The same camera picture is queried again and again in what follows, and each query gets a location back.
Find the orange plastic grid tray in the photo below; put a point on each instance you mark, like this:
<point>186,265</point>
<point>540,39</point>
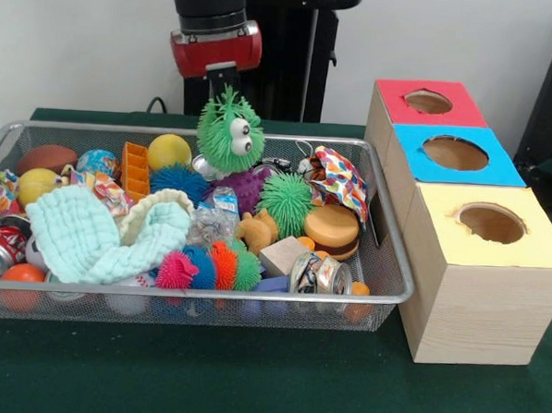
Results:
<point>136,171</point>

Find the crushed drink can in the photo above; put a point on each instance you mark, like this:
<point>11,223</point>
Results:
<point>321,276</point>

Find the brown plush animal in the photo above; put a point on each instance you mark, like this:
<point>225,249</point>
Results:
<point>256,231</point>

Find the mint green cloth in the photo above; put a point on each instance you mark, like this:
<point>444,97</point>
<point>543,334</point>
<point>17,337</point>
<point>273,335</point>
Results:
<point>75,237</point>

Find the green fuzzy ball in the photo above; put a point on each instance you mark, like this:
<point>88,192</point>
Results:
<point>285,198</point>

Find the blue spiky ball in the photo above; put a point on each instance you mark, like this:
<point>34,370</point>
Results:
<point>180,180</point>

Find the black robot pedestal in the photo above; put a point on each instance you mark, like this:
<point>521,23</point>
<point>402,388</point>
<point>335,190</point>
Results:
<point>288,54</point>

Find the green fuzzy toy with eyes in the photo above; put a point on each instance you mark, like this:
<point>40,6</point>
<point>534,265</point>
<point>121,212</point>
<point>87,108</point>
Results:
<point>224,143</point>

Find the yellow ball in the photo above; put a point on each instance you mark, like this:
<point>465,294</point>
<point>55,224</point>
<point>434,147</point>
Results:
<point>170,152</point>

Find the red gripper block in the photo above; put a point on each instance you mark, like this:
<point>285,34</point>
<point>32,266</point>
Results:
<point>214,53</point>

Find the white multicolour dotted cloth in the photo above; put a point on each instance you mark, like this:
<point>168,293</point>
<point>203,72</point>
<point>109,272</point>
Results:
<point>340,179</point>

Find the multicolour fuzzy caterpillar toy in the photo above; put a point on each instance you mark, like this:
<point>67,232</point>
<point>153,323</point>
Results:
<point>208,267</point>

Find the wooden box with three holes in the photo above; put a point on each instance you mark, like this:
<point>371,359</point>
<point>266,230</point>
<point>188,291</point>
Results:
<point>483,310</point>

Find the foam burger toy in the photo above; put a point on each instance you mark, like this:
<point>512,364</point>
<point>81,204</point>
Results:
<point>332,230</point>

